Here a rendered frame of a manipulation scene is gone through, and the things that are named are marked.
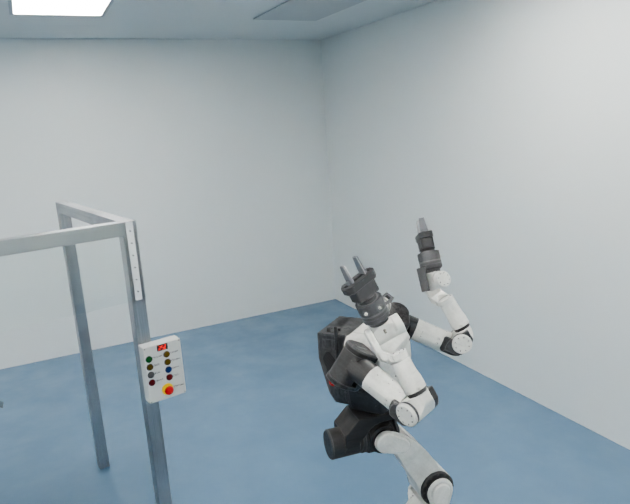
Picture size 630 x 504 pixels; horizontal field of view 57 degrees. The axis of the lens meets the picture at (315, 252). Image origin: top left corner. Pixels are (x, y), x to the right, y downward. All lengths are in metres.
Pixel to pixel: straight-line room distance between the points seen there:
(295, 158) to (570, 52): 3.33
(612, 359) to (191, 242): 3.98
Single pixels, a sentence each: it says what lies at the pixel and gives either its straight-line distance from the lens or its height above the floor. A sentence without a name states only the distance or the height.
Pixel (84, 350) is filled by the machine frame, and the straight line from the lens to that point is 3.79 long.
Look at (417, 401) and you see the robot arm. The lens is 1.85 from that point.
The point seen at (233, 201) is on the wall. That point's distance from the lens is 6.14.
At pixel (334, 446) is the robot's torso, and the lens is 2.26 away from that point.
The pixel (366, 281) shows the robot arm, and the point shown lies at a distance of 1.75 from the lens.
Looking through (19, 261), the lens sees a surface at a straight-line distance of 2.45.
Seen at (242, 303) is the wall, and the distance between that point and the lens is 6.37.
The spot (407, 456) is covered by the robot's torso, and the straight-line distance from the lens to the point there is 2.38.
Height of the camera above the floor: 2.05
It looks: 13 degrees down
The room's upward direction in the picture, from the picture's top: 4 degrees counter-clockwise
